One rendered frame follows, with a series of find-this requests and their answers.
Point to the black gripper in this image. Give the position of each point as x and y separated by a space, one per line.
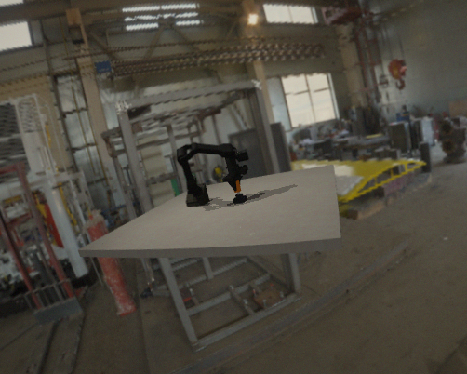
232 178

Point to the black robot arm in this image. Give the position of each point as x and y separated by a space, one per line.
224 150

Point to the orange knob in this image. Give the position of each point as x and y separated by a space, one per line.
238 188

